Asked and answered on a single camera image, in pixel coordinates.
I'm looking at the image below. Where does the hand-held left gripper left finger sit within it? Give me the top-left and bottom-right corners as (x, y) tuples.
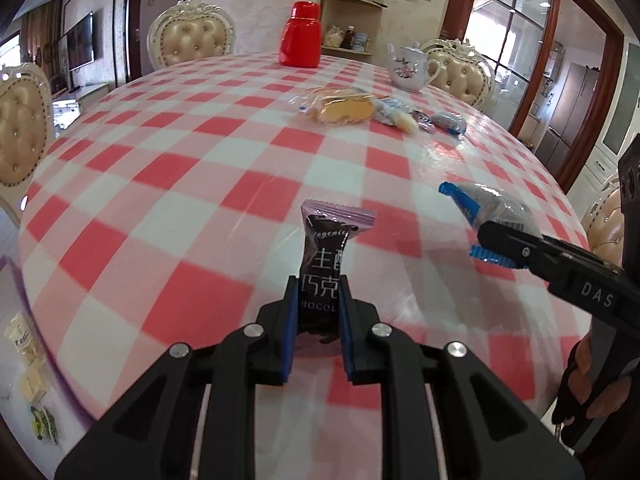
(54, 274), (302, 480)

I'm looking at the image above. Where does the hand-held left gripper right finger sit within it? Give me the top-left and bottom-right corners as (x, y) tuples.
(337, 287), (587, 480)

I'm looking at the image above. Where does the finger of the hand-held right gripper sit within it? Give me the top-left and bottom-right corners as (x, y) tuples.
(477, 220), (622, 287)

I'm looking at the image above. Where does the blue-ended dark cookie packet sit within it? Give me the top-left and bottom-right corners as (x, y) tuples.
(438, 181), (544, 267)

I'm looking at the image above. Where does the black pink chocolate packet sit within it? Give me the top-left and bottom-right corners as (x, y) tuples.
(300, 200), (376, 346)

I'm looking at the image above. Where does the blue grey cookie packet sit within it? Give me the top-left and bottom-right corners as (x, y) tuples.
(431, 111), (467, 137)

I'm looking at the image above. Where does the blue white snack packet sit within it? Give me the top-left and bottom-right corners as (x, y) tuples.
(372, 97), (402, 124)

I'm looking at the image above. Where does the yellow sponge cake packet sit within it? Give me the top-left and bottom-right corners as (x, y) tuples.
(298, 86), (376, 126)

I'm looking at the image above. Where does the cream bread packet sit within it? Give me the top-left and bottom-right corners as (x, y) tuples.
(17, 362), (52, 407)

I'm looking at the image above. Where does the cream ribbed cake packet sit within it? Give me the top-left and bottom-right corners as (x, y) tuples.
(5, 312), (44, 367)

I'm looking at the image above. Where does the person's right hand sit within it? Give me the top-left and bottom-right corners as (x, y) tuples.
(552, 337), (638, 456)

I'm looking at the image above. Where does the cream tufted carved chair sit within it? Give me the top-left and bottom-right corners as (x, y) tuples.
(581, 175), (627, 267)
(0, 62), (56, 190)
(420, 39), (497, 112)
(147, 0), (237, 72)

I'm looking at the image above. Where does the glass panel door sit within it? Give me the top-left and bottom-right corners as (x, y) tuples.
(462, 0), (557, 132)

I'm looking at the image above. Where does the white floral teapot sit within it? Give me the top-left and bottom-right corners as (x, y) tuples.
(387, 44), (442, 92)

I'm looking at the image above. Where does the wooden corner shelf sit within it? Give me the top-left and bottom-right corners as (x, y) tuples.
(320, 0), (389, 57)

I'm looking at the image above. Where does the red thermos jug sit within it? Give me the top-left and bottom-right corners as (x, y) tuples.
(279, 1), (322, 68)

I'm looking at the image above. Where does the white television cabinet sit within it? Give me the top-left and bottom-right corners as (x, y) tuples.
(51, 82), (109, 129)

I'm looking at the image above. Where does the brown curtain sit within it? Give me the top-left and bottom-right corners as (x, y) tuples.
(20, 2), (64, 81)

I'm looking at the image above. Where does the wall television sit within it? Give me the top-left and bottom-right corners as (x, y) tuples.
(65, 12), (96, 72)

